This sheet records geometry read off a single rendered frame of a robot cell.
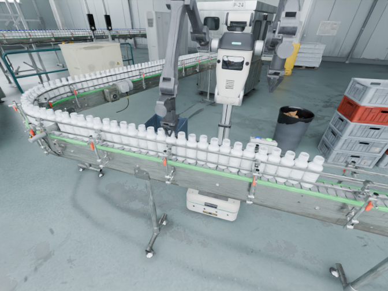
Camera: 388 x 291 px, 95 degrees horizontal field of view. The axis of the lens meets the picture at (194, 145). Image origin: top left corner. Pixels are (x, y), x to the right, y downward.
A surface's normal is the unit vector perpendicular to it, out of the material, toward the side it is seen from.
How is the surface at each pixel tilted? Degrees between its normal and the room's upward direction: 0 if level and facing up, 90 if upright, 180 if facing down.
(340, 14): 90
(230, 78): 90
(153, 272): 0
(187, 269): 0
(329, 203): 90
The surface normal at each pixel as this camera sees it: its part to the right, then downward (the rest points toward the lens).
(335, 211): -0.29, 0.54
